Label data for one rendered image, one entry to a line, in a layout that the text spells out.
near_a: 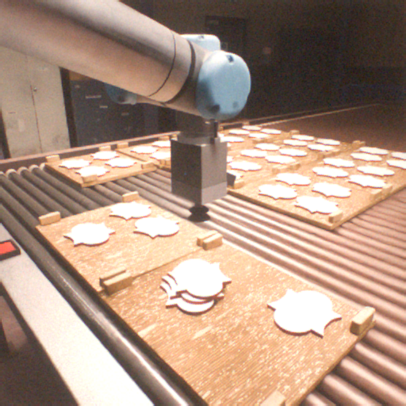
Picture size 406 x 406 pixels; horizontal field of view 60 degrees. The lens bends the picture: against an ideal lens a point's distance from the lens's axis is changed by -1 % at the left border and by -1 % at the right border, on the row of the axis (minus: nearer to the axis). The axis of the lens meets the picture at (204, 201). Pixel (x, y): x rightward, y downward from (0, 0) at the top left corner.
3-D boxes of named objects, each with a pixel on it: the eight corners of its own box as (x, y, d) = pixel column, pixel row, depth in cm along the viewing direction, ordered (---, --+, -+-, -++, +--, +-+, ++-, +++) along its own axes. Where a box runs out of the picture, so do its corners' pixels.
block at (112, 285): (108, 296, 71) (106, 285, 70) (103, 293, 72) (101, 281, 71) (133, 285, 75) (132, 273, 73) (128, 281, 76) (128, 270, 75)
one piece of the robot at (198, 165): (250, 116, 63) (247, 201, 69) (214, 111, 69) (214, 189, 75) (201, 124, 55) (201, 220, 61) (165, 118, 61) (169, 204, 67)
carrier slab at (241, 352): (250, 455, 44) (251, 447, 43) (99, 300, 72) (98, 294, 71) (375, 324, 65) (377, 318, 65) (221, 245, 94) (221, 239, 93)
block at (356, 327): (358, 337, 61) (361, 323, 59) (348, 331, 62) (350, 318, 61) (373, 321, 64) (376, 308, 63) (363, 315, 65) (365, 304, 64)
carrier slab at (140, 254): (98, 298, 73) (97, 292, 72) (36, 231, 101) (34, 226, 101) (221, 244, 94) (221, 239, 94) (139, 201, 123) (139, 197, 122)
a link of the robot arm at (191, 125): (199, 103, 65) (231, 107, 59) (199, 128, 67) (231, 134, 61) (166, 106, 60) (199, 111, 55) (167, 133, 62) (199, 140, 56)
